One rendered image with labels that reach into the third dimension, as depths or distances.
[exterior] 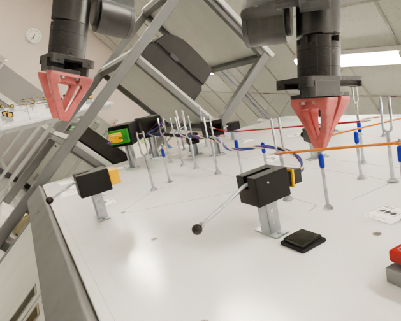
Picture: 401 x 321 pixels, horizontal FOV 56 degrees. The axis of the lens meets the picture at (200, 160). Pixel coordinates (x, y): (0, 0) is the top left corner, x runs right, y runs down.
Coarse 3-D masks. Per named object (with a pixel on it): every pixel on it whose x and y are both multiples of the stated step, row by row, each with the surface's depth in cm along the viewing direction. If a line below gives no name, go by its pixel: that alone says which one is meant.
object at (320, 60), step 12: (324, 36) 48; (336, 36) 49; (300, 48) 50; (312, 48) 48; (324, 48) 48; (336, 48) 48; (300, 60) 50; (312, 60) 48; (324, 60) 48; (336, 60) 48; (300, 72) 50; (312, 72) 49; (324, 72) 48; (336, 72) 48; (276, 84) 51; (288, 84) 51; (300, 84) 47; (312, 84) 46; (348, 84) 50; (360, 84) 51
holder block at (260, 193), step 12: (264, 168) 52; (276, 168) 50; (240, 180) 50; (252, 180) 48; (264, 180) 48; (276, 180) 49; (288, 180) 51; (240, 192) 51; (252, 192) 49; (264, 192) 49; (276, 192) 50; (288, 192) 51; (252, 204) 50; (264, 204) 49
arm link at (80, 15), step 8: (56, 0) 57; (64, 0) 57; (72, 0) 57; (80, 0) 58; (88, 0) 59; (96, 0) 60; (56, 8) 57; (64, 8) 57; (72, 8) 57; (80, 8) 58; (88, 8) 59; (96, 8) 60; (56, 16) 57; (64, 16) 57; (72, 16) 57; (80, 16) 58; (88, 16) 60; (96, 16) 60; (88, 24) 60; (96, 24) 61
